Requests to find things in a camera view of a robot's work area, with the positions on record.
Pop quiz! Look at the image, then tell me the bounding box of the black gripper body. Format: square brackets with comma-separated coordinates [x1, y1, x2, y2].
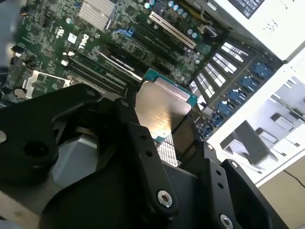
[39, 164, 215, 229]

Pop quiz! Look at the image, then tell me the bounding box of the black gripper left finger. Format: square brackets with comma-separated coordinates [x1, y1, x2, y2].
[0, 83, 180, 216]

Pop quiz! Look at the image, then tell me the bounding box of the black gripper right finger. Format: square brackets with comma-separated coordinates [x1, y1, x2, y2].
[173, 114, 289, 229]

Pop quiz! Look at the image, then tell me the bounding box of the silver CPU green edge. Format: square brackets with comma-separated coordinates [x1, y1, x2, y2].
[134, 67, 200, 145]

